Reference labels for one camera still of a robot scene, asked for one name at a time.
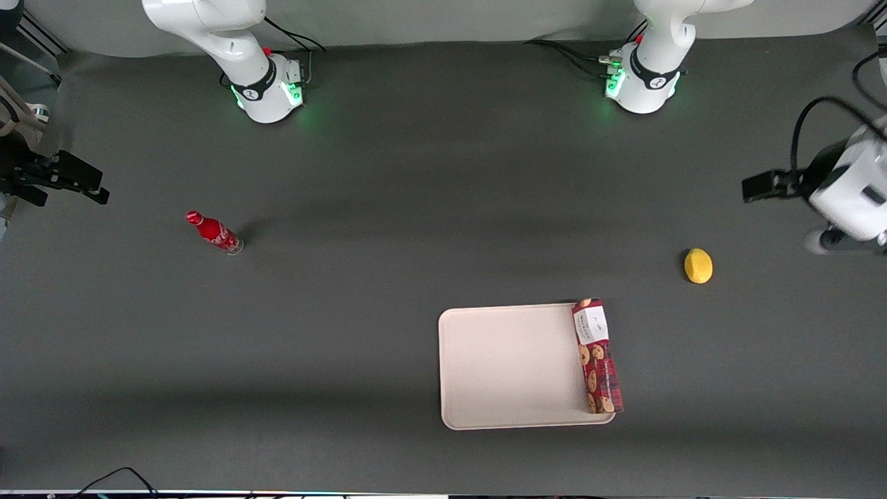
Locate yellow lemon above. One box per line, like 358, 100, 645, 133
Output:
684, 247, 714, 285

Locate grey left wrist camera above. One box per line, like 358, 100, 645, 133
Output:
803, 223, 887, 256

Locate red cookie box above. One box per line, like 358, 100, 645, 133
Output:
572, 297, 624, 414

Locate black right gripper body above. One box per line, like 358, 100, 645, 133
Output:
0, 135, 58, 207

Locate black cable at table edge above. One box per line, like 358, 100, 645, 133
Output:
68, 466, 161, 499

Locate black aluminium frame rail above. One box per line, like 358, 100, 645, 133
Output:
15, 12, 71, 85

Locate black right arm base cable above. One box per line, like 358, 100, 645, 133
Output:
262, 17, 327, 84

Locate black left arm base cables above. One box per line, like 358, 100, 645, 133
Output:
523, 24, 649, 80

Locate cream plastic tray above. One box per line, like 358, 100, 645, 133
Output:
438, 302, 617, 431

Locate beige strap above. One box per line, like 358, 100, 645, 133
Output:
0, 75, 44, 138

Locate red cola bottle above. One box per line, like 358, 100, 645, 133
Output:
185, 210, 245, 256

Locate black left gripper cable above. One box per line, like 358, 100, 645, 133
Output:
791, 50, 887, 174

